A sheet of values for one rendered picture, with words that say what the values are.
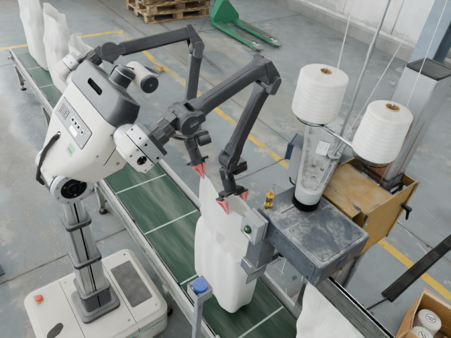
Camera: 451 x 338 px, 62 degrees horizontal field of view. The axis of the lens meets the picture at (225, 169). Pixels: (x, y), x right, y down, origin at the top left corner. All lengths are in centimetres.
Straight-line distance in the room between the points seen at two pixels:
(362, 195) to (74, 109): 109
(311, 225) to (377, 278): 180
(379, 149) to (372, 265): 191
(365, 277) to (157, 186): 162
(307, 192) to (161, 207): 148
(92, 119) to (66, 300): 125
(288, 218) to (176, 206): 141
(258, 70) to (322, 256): 67
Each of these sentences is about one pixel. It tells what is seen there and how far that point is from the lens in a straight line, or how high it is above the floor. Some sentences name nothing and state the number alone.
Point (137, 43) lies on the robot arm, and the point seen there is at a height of 155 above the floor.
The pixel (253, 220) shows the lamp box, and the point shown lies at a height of 133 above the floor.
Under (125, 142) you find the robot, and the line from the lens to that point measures 121.
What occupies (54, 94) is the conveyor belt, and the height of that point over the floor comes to 38.
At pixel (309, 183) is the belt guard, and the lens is 124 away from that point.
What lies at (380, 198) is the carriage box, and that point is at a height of 133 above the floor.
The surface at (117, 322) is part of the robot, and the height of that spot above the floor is 26.
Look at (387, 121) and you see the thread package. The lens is 116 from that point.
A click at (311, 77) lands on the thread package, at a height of 168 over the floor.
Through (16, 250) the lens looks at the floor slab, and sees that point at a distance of 299.
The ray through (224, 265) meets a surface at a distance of 181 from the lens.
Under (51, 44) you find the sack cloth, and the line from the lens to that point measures 362.
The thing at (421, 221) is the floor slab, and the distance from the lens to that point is 358.
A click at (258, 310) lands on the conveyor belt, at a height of 38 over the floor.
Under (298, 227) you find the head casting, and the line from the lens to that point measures 120.
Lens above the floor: 221
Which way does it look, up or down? 40 degrees down
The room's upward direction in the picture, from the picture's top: 7 degrees clockwise
